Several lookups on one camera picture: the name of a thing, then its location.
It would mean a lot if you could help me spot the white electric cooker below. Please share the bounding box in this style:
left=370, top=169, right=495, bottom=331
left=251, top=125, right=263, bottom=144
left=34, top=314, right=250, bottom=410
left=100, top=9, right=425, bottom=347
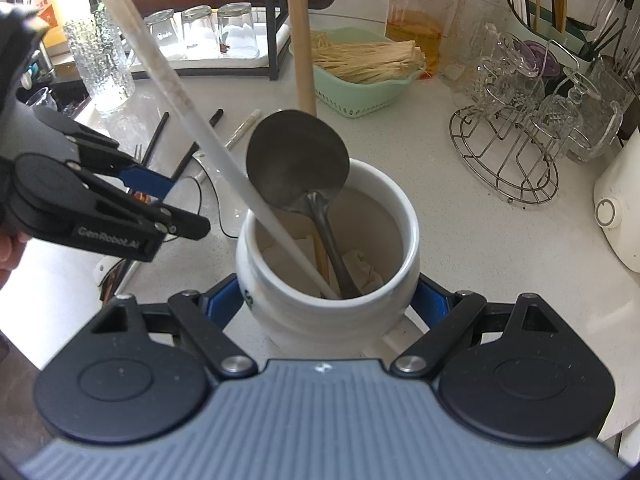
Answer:
left=592, top=127, right=640, bottom=275

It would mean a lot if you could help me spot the person's left hand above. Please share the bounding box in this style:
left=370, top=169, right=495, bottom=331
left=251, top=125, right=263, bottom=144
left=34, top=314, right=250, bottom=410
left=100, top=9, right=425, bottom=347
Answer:
left=0, top=232, right=28, bottom=288

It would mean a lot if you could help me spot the long white chopstick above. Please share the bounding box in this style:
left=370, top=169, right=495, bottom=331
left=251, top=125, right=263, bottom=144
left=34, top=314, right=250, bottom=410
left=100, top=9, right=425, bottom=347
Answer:
left=80, top=0, right=342, bottom=301

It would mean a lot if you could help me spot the black metal rack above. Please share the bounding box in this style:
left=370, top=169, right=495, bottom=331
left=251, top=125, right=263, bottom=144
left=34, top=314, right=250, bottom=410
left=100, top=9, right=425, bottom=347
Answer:
left=267, top=0, right=296, bottom=82

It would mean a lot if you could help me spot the green chopstick holder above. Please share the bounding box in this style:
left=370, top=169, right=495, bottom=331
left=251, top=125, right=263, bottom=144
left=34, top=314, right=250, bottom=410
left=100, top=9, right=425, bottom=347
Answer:
left=505, top=0, right=603, bottom=68

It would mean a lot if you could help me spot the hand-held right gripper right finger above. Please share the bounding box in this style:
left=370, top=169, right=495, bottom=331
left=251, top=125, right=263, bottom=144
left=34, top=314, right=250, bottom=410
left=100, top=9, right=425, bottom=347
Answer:
left=389, top=274, right=562, bottom=380

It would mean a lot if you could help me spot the long wooden stick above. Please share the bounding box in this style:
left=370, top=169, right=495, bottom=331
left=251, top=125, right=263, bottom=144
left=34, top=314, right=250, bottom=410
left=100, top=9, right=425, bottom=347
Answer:
left=284, top=0, right=332, bottom=287

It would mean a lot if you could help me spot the purple plastic item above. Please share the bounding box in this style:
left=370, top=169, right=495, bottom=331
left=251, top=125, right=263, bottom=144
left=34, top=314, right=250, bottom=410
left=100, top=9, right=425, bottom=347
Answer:
left=520, top=40, right=561, bottom=77

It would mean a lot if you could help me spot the clear glass pitcher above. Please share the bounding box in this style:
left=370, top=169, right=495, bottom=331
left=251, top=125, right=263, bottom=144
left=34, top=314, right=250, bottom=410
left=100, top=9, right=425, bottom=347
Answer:
left=440, top=0, right=508, bottom=106

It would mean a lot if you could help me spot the metal spoon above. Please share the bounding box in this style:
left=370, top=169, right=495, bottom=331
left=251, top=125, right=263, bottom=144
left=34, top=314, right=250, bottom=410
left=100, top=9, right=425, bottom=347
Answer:
left=245, top=108, right=363, bottom=300

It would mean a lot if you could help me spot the clear glass mug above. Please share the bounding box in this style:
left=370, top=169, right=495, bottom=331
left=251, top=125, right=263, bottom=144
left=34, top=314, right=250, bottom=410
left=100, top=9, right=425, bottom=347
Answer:
left=565, top=55, right=637, bottom=165

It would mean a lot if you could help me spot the upturned drinking glass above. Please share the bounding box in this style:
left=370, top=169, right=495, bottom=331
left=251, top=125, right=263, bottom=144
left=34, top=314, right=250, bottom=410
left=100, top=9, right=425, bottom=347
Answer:
left=181, top=5, right=219, bottom=57
left=144, top=9, right=182, bottom=59

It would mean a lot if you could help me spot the white ceramic jar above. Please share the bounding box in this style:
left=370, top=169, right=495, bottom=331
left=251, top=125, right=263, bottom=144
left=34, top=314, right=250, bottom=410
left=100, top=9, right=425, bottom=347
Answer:
left=235, top=157, right=422, bottom=356

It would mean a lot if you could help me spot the textured glass mug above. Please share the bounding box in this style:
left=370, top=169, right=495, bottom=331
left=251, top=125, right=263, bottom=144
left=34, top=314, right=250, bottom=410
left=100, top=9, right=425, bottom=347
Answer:
left=64, top=7, right=137, bottom=114

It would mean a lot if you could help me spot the row of upturned glasses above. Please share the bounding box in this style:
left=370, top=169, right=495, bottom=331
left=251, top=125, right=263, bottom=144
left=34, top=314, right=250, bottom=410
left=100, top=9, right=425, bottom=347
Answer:
left=131, top=6, right=292, bottom=75

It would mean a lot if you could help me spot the upturned glass with red mark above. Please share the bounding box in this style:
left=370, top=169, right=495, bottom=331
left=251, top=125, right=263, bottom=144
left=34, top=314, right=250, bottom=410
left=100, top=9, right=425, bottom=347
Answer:
left=217, top=2, right=261, bottom=59

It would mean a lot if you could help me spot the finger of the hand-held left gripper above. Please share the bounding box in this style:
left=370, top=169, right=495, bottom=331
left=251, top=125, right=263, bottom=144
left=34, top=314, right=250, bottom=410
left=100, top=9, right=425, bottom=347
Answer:
left=32, top=105, right=176, bottom=200
left=30, top=160, right=212, bottom=264

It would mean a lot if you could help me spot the green plastic basket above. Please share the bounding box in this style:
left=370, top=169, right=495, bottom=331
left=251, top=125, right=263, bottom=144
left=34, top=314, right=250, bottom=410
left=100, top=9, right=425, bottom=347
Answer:
left=289, top=26, right=427, bottom=120

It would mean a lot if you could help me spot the metal wire cup rack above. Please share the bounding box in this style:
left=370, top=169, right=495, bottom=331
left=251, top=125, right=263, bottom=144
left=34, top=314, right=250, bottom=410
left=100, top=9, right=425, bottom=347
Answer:
left=447, top=105, right=561, bottom=206

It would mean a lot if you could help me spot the pale dried strips bundle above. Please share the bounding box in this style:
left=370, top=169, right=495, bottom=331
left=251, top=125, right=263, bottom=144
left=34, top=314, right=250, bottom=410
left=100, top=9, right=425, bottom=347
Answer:
left=310, top=31, right=427, bottom=85

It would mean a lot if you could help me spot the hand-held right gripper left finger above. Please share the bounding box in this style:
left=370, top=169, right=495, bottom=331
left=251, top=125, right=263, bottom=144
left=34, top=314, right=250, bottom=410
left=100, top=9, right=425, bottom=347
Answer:
left=77, top=274, right=258, bottom=380

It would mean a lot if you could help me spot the yellow oil bottle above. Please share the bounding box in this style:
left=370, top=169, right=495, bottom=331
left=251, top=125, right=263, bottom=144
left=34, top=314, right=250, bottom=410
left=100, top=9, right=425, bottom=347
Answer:
left=25, top=0, right=68, bottom=56

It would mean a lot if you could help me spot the small stemmed glass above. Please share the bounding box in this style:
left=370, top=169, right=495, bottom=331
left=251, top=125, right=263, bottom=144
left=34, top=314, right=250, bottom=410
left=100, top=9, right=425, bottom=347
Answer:
left=22, top=86, right=58, bottom=111

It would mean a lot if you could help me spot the plastic jar with red lid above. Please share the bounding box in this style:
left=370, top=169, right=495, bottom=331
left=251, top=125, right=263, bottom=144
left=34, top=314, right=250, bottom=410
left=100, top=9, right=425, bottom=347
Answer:
left=385, top=0, right=457, bottom=80

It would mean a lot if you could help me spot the cut glass cup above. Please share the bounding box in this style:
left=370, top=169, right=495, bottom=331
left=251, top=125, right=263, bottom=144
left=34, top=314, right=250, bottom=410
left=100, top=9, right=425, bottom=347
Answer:
left=475, top=30, right=547, bottom=128
left=537, top=67, right=603, bottom=158

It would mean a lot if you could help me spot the white tipped chopstick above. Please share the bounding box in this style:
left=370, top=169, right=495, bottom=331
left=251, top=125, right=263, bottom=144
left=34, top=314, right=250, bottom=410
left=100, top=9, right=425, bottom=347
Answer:
left=197, top=108, right=262, bottom=183

